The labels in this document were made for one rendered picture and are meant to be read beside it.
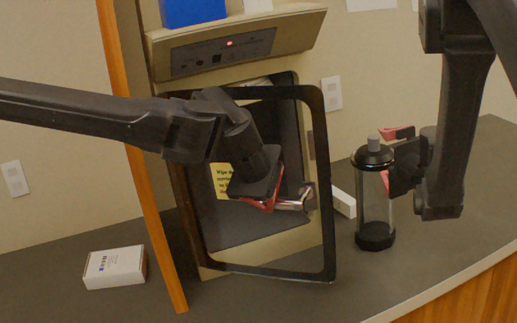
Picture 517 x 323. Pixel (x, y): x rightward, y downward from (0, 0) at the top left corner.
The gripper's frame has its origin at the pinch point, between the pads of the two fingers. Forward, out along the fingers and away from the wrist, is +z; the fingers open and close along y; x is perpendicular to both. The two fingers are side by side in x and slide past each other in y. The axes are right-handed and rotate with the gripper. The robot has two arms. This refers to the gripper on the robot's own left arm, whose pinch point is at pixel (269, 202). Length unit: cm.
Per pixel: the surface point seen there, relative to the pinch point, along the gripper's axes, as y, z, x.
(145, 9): -19.7, -29.8, -21.3
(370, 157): -20.9, 11.9, 13.5
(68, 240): 2, 27, -73
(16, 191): -2, 9, -85
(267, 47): -23.7, -15.3, -2.5
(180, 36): -12.2, -27.2, -10.9
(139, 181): 3.3, -8.3, -21.3
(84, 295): 20, 19, -49
